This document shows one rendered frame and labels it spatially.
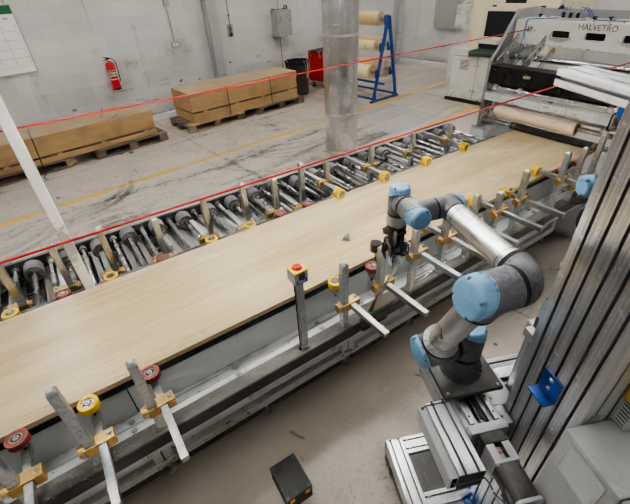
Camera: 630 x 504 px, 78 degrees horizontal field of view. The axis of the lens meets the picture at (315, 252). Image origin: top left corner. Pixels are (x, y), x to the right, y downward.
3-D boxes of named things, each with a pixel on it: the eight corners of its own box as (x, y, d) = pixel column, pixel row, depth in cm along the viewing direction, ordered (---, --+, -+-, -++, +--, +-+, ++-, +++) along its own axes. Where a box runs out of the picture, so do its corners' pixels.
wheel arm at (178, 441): (191, 459, 146) (189, 453, 143) (182, 465, 144) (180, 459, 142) (158, 380, 176) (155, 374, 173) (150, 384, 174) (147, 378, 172)
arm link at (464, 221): (575, 273, 95) (458, 182, 131) (538, 284, 92) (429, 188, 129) (558, 306, 102) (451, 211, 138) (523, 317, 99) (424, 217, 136)
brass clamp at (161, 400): (178, 405, 165) (175, 398, 162) (146, 423, 159) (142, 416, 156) (173, 395, 169) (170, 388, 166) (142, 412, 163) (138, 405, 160)
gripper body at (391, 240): (389, 259, 144) (391, 232, 137) (381, 246, 151) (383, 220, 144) (409, 256, 145) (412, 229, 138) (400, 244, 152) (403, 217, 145)
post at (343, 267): (348, 331, 216) (348, 263, 188) (343, 334, 214) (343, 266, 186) (344, 328, 218) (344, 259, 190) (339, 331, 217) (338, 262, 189)
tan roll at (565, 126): (645, 150, 312) (652, 135, 305) (637, 154, 306) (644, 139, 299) (489, 112, 410) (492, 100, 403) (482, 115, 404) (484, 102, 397)
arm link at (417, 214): (444, 206, 123) (425, 191, 131) (412, 213, 120) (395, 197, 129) (440, 227, 127) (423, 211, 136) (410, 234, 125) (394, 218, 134)
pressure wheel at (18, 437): (13, 455, 152) (-2, 440, 145) (35, 439, 157) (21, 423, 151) (23, 467, 148) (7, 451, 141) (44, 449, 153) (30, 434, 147)
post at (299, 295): (310, 347, 201) (304, 280, 175) (302, 351, 199) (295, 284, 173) (305, 342, 204) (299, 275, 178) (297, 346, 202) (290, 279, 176)
